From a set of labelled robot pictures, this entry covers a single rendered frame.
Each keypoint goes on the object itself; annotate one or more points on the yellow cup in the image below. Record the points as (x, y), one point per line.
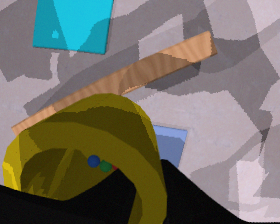
(51, 157)

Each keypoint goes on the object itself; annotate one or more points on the tan flat bar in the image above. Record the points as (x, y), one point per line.
(127, 79)

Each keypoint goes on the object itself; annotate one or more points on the dark blue marble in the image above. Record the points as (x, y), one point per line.
(93, 161)

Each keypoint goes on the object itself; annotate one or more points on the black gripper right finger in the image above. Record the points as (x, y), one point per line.
(188, 204)

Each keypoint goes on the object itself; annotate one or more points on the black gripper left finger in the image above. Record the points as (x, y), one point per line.
(109, 202)

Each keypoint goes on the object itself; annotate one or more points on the green marble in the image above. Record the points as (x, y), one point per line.
(104, 166)

